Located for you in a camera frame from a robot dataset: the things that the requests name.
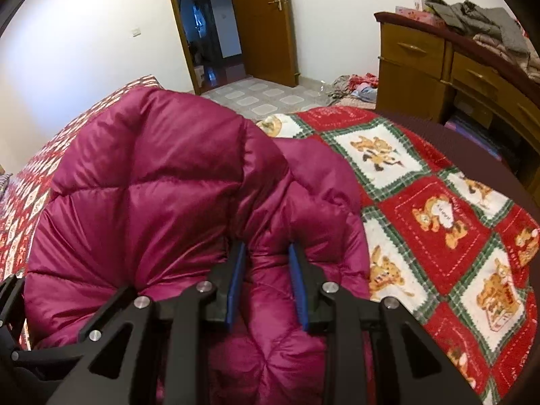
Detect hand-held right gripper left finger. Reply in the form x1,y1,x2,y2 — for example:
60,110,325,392
44,241,247,405

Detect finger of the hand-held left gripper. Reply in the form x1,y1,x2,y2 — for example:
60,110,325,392
0,273,81,372

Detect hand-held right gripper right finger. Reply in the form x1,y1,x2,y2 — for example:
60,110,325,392
288,241,482,405

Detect magenta down jacket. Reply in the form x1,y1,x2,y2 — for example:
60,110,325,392
23,85,376,405

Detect colourful clothes pile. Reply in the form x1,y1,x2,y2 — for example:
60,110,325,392
327,73,379,102

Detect beige clothes pile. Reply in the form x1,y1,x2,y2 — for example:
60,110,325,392
472,29,540,77

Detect grey clothes pile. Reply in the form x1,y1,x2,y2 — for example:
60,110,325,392
424,0,531,53

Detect red bear printed blanket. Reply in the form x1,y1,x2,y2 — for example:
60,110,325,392
0,74,540,405

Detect purple striped cloth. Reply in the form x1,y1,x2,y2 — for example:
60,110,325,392
447,114,494,145

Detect wooden dresser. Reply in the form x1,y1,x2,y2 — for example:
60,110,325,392
375,12,540,186

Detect wooden door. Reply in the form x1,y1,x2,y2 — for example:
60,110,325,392
225,0,297,87

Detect pink floral box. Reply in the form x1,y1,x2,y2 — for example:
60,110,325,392
394,5,444,27

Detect wooden door frame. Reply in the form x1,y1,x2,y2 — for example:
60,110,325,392
164,0,203,96

